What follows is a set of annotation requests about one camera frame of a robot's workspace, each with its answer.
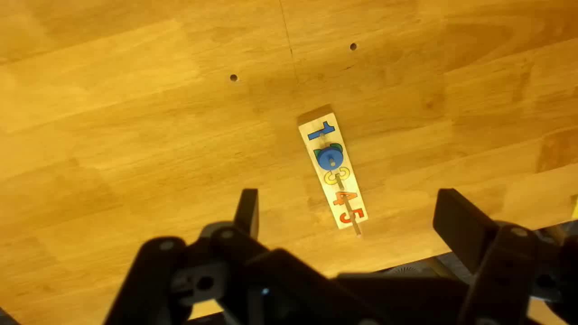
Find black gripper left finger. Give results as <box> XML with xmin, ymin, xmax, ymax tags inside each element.
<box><xmin>201</xmin><ymin>188</ymin><xmax>262</xmax><ymax>286</ymax></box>

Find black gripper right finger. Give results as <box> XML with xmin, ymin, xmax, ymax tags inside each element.
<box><xmin>432</xmin><ymin>188</ymin><xmax>544</xmax><ymax>286</ymax></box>

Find blue round peg piece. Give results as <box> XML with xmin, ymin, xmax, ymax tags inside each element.
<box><xmin>312</xmin><ymin>141</ymin><xmax>347</xmax><ymax>172</ymax></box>

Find wooden number peg board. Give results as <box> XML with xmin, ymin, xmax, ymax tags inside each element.
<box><xmin>296</xmin><ymin>105</ymin><xmax>370</xmax><ymax>239</ymax></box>

